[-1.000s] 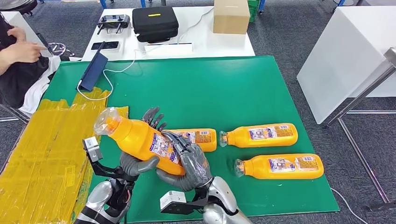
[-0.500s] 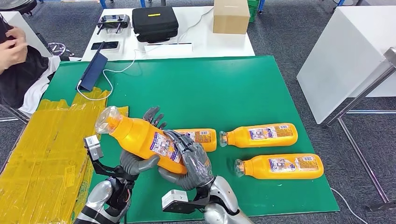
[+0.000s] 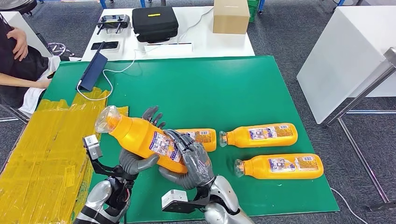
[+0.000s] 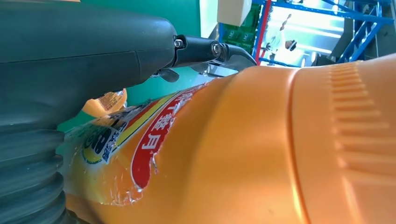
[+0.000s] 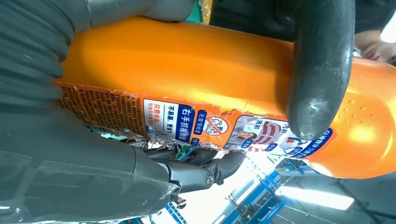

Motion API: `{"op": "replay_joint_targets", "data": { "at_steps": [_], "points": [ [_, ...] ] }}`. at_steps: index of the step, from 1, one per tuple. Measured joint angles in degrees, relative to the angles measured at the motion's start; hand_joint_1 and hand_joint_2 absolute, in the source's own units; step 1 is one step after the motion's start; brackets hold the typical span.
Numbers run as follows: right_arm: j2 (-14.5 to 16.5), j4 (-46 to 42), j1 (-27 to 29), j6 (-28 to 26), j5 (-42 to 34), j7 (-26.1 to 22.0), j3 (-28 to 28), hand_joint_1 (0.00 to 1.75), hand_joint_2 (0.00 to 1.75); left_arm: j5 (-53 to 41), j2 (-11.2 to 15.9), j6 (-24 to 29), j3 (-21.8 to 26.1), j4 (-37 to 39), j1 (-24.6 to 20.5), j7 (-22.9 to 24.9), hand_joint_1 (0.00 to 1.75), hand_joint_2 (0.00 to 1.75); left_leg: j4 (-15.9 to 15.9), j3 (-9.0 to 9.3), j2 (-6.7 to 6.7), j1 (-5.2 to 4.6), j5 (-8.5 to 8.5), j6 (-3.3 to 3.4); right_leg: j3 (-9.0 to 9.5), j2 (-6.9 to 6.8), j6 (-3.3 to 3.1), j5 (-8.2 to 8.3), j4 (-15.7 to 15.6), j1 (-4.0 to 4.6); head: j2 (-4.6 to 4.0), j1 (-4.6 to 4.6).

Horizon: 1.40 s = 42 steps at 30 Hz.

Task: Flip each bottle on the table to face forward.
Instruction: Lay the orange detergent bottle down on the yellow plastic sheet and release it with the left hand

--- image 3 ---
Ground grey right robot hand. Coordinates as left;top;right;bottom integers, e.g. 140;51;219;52
158;129;216;190

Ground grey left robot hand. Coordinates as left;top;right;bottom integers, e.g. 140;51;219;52
119;106;167;181

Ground person's left hand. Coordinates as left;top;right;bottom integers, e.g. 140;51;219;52
7;27;28;62

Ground orange detergent bottle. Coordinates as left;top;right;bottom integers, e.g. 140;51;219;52
175;128;218;153
94;105;190;175
233;153;325;181
219;123;298;149

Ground white table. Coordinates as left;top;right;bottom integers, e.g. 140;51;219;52
81;6;255;62
2;11;53;58
296;6;396;125

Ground white cloth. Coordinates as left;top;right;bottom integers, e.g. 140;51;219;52
18;56;61;115

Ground person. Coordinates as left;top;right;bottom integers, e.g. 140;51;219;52
0;14;61;109

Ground black chair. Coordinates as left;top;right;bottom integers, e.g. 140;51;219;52
0;0;38;16

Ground metal chair legs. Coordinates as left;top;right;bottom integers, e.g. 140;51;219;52
0;103;30;125

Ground dark blue tablet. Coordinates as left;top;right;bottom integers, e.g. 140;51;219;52
78;42;109;92

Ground black phone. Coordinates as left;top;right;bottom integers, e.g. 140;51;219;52
90;41;120;51

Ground green table mat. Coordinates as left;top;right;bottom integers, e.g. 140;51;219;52
42;56;340;224

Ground yellow taped sheet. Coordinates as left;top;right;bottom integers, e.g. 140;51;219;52
0;87;129;224

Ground black remote controller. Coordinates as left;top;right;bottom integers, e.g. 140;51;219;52
96;14;131;35

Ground black carry case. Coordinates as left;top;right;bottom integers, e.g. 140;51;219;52
132;6;179;44

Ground cardboard box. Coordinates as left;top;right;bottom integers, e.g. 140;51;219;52
212;0;251;35

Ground green crates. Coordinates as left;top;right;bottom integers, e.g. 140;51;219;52
247;0;261;23

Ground coiled cable bundle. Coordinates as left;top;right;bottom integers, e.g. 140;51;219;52
46;42;75;58

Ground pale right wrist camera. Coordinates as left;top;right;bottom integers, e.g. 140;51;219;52
161;189;214;215

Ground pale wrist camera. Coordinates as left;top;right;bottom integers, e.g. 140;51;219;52
161;189;214;215
83;134;131;180

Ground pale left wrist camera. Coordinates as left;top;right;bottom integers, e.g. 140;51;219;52
83;134;131;180

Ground white charging cable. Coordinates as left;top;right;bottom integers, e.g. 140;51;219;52
76;49;137;102

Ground white power cable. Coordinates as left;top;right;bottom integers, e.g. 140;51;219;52
177;7;215;44

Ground white floor cable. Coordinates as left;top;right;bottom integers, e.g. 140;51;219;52
329;188;361;224

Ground metal stand frame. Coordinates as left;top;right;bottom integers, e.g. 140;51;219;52
325;47;396;212

